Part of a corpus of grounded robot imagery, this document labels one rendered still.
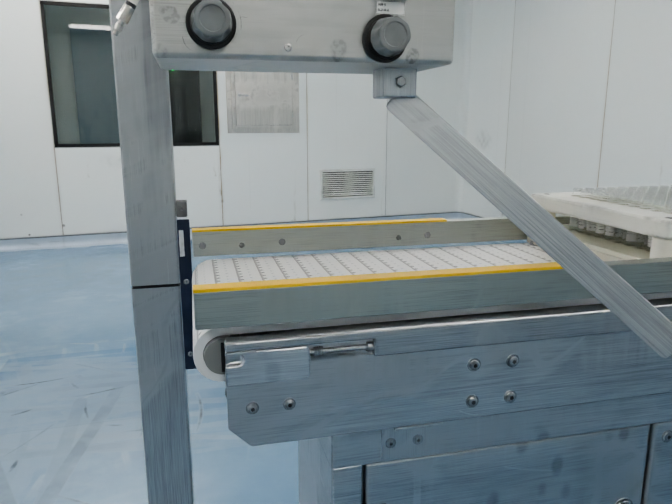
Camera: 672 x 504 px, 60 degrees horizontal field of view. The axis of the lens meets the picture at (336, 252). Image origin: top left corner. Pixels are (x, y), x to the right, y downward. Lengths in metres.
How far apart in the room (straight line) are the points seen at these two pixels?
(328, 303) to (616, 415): 0.38
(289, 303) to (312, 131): 5.31
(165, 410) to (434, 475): 0.37
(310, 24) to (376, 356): 0.28
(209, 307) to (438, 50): 0.27
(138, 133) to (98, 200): 4.79
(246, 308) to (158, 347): 0.33
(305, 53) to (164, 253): 0.40
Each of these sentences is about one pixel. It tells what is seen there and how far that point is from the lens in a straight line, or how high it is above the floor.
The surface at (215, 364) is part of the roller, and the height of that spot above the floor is 0.85.
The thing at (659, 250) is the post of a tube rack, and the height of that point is 0.93.
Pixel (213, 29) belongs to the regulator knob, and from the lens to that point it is 0.41.
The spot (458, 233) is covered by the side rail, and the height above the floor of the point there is 0.90.
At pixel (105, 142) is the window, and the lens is 5.50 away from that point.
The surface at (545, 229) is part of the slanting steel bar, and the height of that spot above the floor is 0.97.
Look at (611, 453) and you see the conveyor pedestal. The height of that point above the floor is 0.68.
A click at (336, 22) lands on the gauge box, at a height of 1.12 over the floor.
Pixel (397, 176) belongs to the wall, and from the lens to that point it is 6.15.
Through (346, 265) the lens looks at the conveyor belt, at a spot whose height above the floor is 0.89.
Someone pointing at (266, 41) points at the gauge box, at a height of 1.11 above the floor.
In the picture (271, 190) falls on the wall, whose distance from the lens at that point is 5.69.
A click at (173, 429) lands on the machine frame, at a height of 0.65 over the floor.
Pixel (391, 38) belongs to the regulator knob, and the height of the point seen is 1.11.
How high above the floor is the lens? 1.05
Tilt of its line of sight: 13 degrees down
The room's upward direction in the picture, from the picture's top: straight up
